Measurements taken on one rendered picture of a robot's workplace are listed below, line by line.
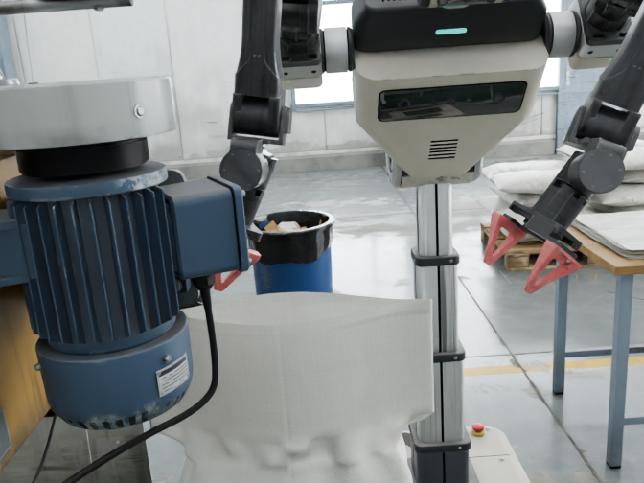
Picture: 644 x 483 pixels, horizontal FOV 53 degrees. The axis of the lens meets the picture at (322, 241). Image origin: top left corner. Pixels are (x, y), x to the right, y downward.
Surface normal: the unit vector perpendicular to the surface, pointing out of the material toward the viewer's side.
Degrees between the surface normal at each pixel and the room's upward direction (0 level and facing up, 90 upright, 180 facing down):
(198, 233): 90
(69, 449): 90
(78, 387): 91
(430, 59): 40
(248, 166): 84
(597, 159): 77
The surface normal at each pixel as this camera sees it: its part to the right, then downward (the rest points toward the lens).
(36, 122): -0.02, 0.27
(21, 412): 1.00, -0.07
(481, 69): -0.04, -0.57
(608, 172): -0.14, 0.04
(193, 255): 0.42, 0.22
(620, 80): -0.26, 0.37
